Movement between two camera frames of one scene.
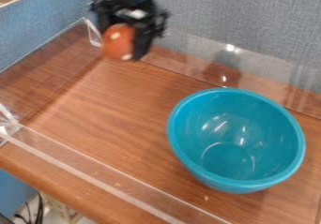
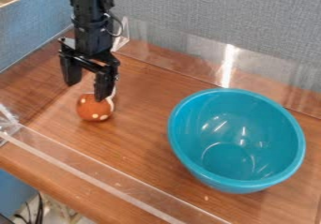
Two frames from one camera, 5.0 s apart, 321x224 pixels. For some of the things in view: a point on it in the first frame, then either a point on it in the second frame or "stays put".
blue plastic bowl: x=236 y=138 stays put
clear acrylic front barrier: x=98 y=172 stays put
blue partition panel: x=34 y=19 stays put
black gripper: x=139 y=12 to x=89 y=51
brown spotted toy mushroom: x=117 y=41 to x=92 y=109
